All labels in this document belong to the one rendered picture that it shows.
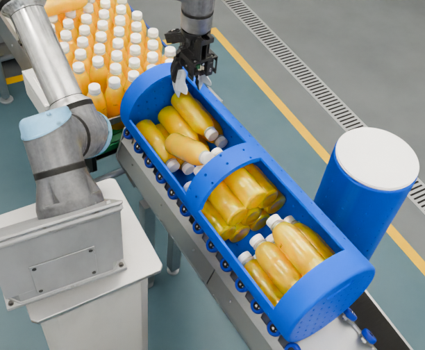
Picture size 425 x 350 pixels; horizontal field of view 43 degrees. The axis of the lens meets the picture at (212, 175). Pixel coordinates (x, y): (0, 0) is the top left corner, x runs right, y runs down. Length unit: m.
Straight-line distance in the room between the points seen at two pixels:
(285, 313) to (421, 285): 1.68
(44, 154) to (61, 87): 0.22
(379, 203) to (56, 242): 1.07
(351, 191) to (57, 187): 0.97
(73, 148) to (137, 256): 0.31
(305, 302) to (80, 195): 0.56
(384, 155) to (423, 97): 2.12
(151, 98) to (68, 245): 0.75
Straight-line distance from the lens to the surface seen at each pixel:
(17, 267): 1.17
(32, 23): 1.40
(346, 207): 1.84
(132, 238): 1.36
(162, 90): 1.77
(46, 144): 1.20
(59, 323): 1.37
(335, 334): 1.56
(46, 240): 1.12
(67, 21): 2.13
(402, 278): 2.90
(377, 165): 1.82
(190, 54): 1.33
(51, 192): 1.21
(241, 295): 1.54
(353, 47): 4.20
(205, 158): 1.49
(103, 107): 1.86
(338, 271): 1.28
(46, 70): 1.37
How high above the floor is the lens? 2.28
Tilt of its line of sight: 49 degrees down
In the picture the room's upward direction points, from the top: 8 degrees clockwise
